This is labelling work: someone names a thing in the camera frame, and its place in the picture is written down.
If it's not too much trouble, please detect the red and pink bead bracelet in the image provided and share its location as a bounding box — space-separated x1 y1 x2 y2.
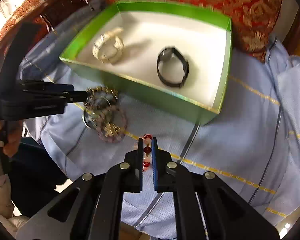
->
141 133 154 172

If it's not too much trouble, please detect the silver bangle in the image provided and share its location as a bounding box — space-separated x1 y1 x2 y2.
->
82 96 111 129

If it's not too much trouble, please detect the brown bead bracelet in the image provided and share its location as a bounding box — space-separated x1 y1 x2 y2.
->
84 86 119 111

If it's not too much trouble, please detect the gold flower brooch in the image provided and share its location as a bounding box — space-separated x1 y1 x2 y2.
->
103 123 121 137

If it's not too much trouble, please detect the left hand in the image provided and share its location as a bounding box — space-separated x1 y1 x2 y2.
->
0 120 23 157

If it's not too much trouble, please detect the white wristwatch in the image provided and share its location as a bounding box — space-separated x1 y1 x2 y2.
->
92 27 124 64

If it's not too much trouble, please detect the light blue cloth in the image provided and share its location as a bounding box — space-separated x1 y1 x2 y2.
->
16 0 300 240

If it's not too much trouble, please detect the dark wooden chair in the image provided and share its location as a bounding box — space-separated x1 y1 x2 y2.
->
0 0 106 77

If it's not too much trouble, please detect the black wristwatch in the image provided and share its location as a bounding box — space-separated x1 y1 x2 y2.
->
157 47 189 88

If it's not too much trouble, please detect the green cardboard box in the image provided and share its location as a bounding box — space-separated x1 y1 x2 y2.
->
60 0 232 124

